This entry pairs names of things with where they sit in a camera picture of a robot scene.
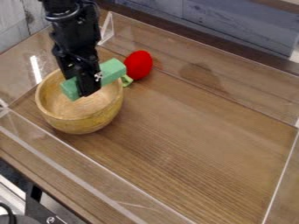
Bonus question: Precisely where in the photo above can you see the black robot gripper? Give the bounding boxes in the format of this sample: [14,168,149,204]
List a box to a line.
[48,3,102,96]

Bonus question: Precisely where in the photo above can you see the green rectangular block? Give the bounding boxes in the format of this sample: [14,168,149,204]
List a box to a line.
[60,58,127,101]

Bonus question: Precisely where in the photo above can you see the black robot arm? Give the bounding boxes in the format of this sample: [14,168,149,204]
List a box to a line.
[38,0,102,96]

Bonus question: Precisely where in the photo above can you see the brown wooden bowl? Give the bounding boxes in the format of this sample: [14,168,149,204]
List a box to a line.
[35,69,125,135]

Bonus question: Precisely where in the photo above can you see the red plush strawberry toy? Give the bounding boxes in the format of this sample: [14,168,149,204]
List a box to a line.
[121,50,154,88]

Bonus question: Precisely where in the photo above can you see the black metal table leg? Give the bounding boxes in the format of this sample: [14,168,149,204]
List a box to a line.
[24,185,69,224]

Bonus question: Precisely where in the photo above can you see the clear acrylic corner bracket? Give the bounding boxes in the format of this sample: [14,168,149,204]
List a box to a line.
[98,11,115,46]

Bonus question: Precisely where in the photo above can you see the clear acrylic tray wall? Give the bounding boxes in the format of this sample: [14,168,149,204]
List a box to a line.
[0,99,194,224]

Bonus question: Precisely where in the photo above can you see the black cable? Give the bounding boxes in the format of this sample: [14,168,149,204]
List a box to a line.
[0,201,16,224]

